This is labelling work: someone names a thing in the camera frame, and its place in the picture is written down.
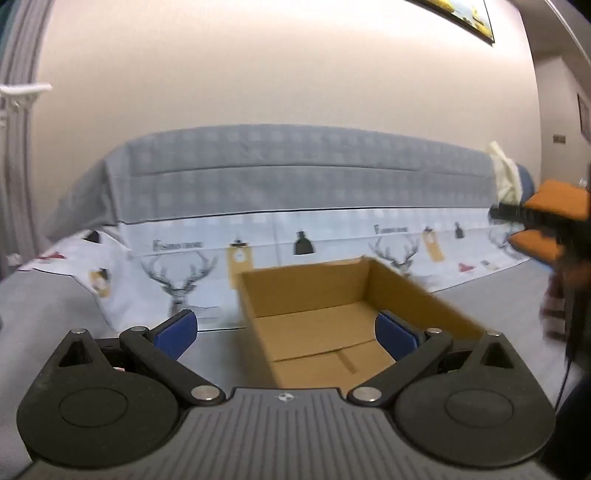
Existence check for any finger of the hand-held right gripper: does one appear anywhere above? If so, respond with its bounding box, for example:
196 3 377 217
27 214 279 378
488 202 570 232

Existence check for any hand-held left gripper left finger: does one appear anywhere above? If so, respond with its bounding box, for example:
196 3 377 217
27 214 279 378
41 310 226 407

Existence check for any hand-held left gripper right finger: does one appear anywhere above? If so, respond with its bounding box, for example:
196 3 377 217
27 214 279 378
346 311 532 408

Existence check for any cardboard box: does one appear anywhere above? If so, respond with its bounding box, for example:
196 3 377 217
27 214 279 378
235 256 485 389

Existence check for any blue pillow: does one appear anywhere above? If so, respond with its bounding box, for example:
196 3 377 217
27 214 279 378
515 164 536 204

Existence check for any orange cushion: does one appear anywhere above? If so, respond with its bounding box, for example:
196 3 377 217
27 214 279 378
508 228 570 269
525 180 591 223

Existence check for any cream cloth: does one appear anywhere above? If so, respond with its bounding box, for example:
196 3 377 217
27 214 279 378
487 141 522 205

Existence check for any red white striped packet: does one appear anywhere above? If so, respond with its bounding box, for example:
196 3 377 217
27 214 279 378
539 277 571 341

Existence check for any grey bed sheet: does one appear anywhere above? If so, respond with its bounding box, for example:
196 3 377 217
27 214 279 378
0 256 591 480

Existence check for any printed deer blanket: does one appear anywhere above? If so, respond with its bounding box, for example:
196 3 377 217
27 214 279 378
18 124 532 333

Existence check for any grey curtain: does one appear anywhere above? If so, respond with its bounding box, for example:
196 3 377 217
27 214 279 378
0 0 52 278

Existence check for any small wall frame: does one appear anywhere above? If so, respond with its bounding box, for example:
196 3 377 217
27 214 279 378
577 93 591 136

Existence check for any framed wall picture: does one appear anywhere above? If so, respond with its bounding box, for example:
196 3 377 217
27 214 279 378
406 0 496 45

